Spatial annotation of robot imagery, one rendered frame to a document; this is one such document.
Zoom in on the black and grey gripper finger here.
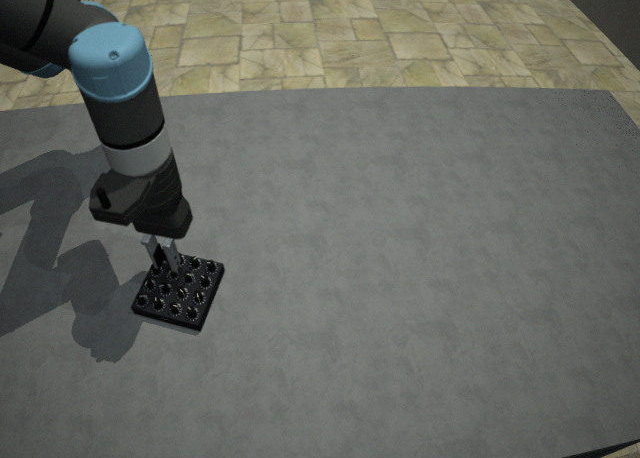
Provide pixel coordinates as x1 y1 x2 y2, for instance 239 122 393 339
161 237 181 272
141 233 165 269

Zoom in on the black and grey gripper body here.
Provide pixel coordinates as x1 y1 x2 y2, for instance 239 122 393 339
89 123 193 239

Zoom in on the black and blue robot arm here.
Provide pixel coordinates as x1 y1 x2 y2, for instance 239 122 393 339
0 0 165 150

